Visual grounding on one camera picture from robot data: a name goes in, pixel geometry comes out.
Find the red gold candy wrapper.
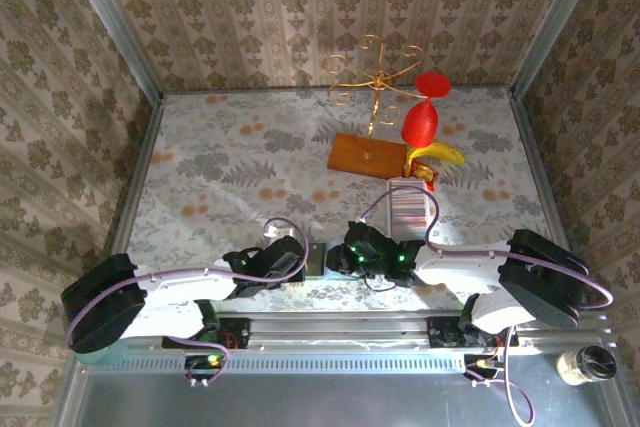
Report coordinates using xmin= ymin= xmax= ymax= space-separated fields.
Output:
xmin=405 ymin=161 xmax=439 ymax=193

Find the small black controller board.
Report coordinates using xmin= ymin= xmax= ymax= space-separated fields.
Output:
xmin=462 ymin=353 xmax=504 ymax=388
xmin=183 ymin=353 xmax=225 ymax=388

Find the yellow banana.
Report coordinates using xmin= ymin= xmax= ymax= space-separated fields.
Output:
xmin=405 ymin=141 xmax=466 ymax=171

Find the floral table cloth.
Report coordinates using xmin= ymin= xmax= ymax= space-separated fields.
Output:
xmin=112 ymin=88 xmax=576 ymax=313

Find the red goblet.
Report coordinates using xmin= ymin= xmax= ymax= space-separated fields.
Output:
xmin=400 ymin=70 xmax=453 ymax=147

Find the pale green round object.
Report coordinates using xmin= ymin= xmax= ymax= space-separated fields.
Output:
xmin=79 ymin=341 xmax=126 ymax=366

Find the glass jar black lid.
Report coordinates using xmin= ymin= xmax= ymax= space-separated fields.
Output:
xmin=557 ymin=345 xmax=617 ymax=387

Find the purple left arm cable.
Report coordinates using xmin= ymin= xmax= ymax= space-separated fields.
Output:
xmin=64 ymin=216 xmax=310 ymax=389

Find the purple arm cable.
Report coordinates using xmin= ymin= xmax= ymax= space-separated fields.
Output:
xmin=358 ymin=187 xmax=615 ymax=426
xmin=64 ymin=216 xmax=310 ymax=389

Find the aluminium extrusion mounting rail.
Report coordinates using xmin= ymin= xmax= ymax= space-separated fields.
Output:
xmin=149 ymin=310 xmax=614 ymax=352

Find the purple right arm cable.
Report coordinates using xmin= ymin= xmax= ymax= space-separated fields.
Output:
xmin=358 ymin=187 xmax=615 ymax=426

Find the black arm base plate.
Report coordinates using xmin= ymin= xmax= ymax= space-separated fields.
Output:
xmin=427 ymin=315 xmax=519 ymax=348
xmin=199 ymin=316 xmax=251 ymax=351

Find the slotted grey cable duct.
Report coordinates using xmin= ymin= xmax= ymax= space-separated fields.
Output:
xmin=82 ymin=350 xmax=466 ymax=374

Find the gold wire stand wooden base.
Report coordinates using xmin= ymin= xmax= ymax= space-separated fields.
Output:
xmin=322 ymin=34 xmax=425 ymax=182

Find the grey metal base plate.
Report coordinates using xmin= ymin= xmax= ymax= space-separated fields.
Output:
xmin=59 ymin=371 xmax=631 ymax=427

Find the aluminium table edge rail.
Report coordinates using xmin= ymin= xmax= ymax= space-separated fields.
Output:
xmin=508 ymin=90 xmax=590 ymax=312
xmin=94 ymin=96 xmax=165 ymax=313

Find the aluminium frame post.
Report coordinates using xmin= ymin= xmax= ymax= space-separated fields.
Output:
xmin=508 ymin=0 xmax=609 ymax=98
xmin=56 ymin=0 xmax=165 ymax=104

